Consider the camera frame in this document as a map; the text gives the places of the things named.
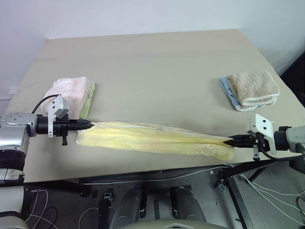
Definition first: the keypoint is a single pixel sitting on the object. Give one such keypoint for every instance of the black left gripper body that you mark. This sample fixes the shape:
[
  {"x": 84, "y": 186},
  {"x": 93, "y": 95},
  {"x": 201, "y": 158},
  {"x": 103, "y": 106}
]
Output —
[{"x": 64, "y": 126}]

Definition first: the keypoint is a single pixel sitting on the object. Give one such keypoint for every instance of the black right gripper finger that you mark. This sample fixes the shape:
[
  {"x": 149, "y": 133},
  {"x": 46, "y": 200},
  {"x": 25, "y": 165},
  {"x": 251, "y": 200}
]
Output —
[
  {"x": 240, "y": 138},
  {"x": 238, "y": 143}
]

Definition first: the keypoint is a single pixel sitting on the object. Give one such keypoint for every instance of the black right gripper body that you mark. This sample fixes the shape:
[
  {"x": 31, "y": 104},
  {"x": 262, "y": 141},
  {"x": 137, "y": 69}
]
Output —
[{"x": 258, "y": 142}]

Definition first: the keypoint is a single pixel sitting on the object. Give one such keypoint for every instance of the yellow towel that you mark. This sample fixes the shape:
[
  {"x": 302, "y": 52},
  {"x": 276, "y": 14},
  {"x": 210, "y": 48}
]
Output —
[{"x": 143, "y": 140}]

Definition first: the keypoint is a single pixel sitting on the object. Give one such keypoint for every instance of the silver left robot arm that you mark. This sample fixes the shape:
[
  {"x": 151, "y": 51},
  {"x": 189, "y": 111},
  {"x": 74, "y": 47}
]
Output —
[{"x": 14, "y": 140}]

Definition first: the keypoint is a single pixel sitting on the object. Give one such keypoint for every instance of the green folded towel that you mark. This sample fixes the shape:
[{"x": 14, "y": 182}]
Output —
[{"x": 87, "y": 102}]

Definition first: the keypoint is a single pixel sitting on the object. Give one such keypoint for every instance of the pink folded towel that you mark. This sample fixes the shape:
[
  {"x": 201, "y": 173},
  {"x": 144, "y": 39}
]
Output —
[{"x": 69, "y": 90}]

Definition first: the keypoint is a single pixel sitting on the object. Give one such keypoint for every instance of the blue grey folded towel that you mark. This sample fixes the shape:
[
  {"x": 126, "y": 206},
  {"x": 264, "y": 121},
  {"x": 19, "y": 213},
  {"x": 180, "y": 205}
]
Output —
[{"x": 228, "y": 93}]

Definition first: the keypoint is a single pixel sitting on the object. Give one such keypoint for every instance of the beige folded towel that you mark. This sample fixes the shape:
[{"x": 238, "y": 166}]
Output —
[{"x": 255, "y": 88}]

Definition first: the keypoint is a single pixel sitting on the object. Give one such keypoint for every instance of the metal table latch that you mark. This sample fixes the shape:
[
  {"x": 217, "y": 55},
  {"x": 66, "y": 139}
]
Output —
[{"x": 221, "y": 184}]

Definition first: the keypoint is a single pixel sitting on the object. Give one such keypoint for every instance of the grey robot torso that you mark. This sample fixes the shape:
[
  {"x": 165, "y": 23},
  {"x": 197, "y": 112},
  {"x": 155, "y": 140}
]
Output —
[{"x": 175, "y": 225}]

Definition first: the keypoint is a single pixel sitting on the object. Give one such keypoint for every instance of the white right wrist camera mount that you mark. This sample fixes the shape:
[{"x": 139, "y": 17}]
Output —
[{"x": 262, "y": 124}]

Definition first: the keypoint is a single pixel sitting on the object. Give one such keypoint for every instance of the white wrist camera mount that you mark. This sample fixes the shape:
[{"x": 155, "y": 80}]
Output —
[
  {"x": 57, "y": 105},
  {"x": 262, "y": 124}
]

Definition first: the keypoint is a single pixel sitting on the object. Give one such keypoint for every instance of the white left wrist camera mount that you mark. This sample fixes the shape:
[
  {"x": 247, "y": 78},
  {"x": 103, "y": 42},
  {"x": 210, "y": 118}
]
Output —
[{"x": 57, "y": 105}]

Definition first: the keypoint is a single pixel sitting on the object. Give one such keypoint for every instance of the black table frame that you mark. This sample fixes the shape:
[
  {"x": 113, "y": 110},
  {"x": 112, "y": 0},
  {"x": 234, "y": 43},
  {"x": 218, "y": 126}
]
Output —
[{"x": 143, "y": 176}]

